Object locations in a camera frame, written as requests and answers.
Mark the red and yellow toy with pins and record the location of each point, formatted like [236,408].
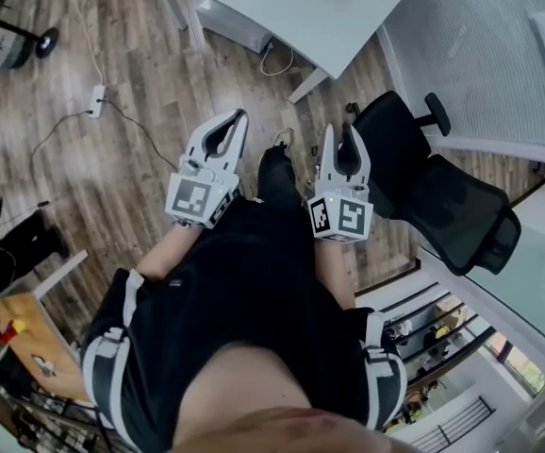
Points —
[12,330]

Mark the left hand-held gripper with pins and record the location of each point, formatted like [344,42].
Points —
[190,198]

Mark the black office chair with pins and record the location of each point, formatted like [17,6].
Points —
[442,196]

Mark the white drawer cabinet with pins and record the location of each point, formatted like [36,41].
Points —
[235,24]

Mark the person's black shirt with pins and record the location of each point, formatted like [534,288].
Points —
[235,290]

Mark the white table leg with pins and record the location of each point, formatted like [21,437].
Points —
[306,85]

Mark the person's white shoe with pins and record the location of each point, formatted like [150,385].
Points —
[283,139]

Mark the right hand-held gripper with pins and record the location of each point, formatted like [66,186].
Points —
[348,215]

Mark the person's chest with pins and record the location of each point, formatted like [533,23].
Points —
[263,394]

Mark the person's left forearm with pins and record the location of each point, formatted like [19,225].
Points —
[169,248]

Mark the wooden side desk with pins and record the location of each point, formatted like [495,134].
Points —
[32,333]

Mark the white power strip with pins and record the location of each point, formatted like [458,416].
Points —
[96,100]

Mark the person's right forearm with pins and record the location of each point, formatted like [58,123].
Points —
[334,267]

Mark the black railing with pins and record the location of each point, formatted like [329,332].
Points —
[423,328]

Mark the person's leg in black trousers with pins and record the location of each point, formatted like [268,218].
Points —
[277,177]

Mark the black wheeled stand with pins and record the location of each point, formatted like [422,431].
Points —
[15,28]

